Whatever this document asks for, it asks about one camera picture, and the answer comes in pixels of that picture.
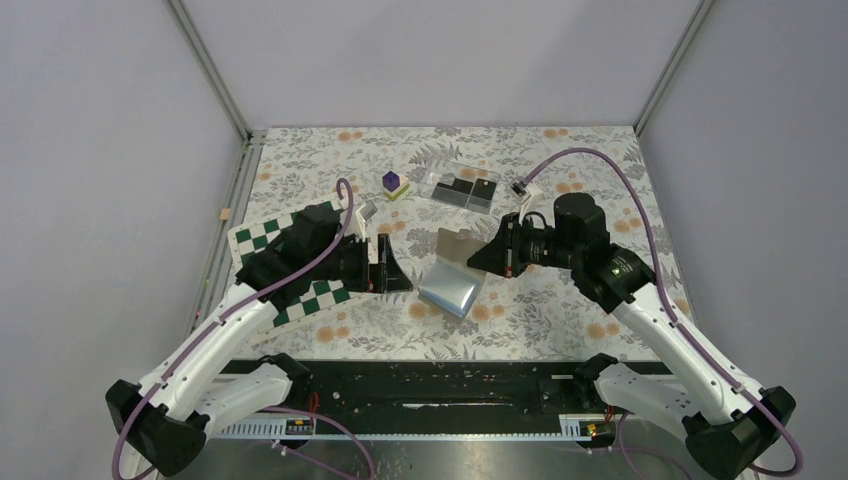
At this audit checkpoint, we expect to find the green white chessboard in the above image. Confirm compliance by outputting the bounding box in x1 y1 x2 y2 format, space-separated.
213 194 379 327

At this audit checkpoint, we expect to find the floral table cloth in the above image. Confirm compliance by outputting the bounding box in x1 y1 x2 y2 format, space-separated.
241 127 688 361

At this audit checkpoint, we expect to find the grey card holder wallet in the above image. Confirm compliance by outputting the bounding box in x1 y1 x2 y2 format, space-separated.
419 228 487 319

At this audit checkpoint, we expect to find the grey slotted cable duct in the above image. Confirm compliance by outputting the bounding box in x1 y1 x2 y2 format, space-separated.
209 414 617 443

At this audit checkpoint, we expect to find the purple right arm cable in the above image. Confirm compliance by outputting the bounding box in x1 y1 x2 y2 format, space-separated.
512 146 806 480

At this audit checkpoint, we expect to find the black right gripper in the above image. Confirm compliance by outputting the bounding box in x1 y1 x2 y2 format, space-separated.
468 211 581 278

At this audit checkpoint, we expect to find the black credit card right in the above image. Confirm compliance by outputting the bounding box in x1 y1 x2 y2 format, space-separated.
466 178 497 214

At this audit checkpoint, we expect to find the purple yellow cube stack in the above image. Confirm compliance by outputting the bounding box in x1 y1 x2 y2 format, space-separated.
381 171 410 201

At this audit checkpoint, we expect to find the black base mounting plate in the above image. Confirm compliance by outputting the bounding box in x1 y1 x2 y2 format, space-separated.
218 358 664 437

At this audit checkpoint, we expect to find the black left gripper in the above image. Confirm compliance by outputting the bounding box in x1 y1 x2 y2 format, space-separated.
311 233 413 293

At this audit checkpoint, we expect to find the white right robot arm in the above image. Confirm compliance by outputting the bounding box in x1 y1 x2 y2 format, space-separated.
467 193 796 479

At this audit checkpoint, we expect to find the clear acrylic card tray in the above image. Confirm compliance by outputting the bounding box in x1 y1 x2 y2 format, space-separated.
415 159 501 215

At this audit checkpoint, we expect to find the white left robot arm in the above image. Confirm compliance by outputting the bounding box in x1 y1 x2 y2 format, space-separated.
105 205 413 476

